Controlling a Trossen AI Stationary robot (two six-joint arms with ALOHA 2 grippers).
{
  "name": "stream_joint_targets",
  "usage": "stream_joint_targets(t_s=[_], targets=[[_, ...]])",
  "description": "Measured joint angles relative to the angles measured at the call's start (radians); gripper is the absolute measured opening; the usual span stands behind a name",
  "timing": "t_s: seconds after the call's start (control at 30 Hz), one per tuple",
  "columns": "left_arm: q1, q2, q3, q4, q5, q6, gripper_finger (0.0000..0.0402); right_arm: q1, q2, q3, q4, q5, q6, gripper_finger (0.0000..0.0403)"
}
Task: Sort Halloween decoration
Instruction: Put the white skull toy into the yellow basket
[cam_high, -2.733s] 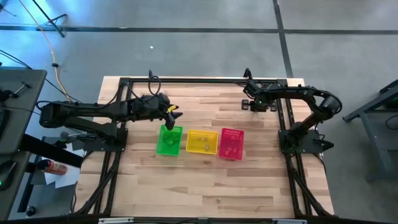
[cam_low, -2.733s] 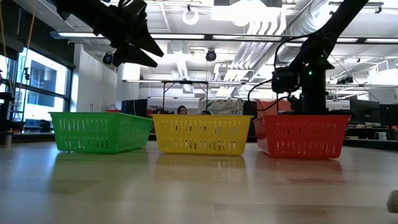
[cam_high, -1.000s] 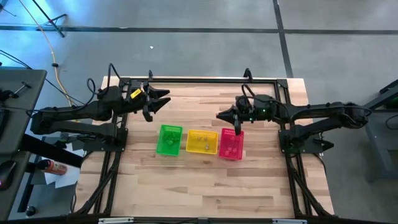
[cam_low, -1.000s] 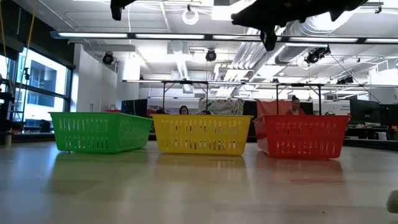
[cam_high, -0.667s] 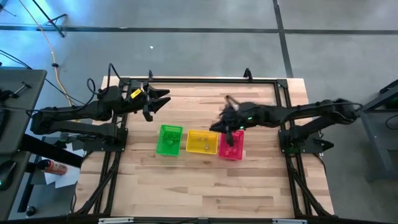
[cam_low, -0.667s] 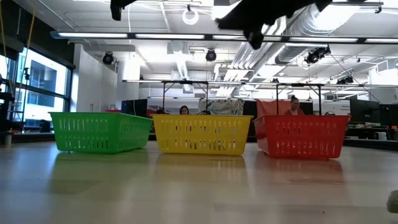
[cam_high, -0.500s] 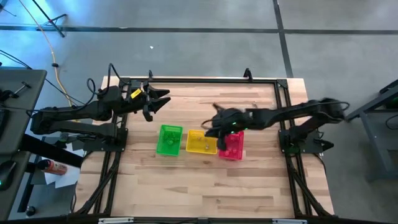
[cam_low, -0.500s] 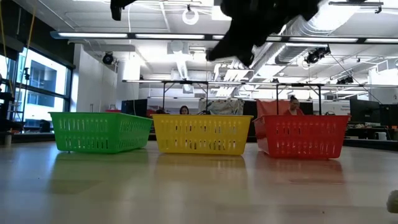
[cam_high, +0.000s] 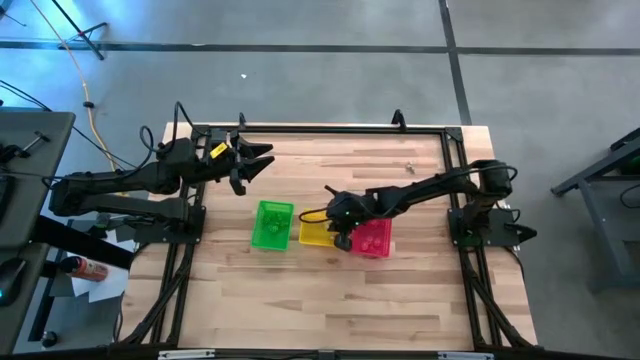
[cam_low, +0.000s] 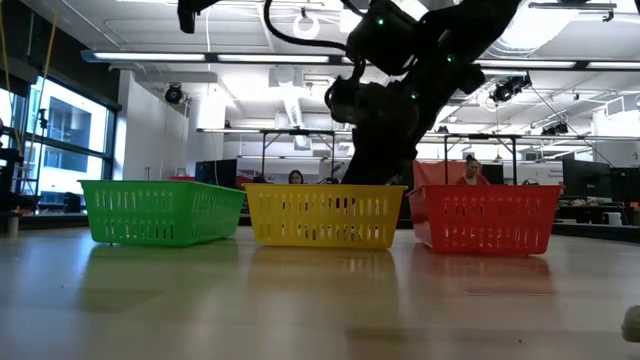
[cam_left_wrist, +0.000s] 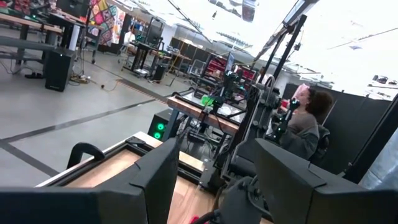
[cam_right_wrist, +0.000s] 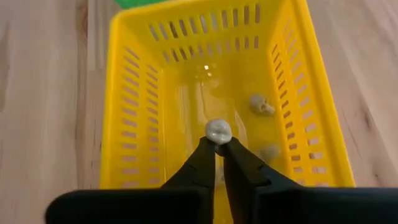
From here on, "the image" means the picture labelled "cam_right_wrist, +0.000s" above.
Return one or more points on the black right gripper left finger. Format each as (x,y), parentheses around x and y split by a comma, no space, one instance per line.
(140,208)

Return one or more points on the green plastic basket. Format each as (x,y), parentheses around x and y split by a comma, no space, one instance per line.
(133,3)

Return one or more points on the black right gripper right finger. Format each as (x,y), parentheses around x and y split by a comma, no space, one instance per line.
(311,208)

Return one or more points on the yellow plastic basket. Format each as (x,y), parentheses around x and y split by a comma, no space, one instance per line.
(186,93)

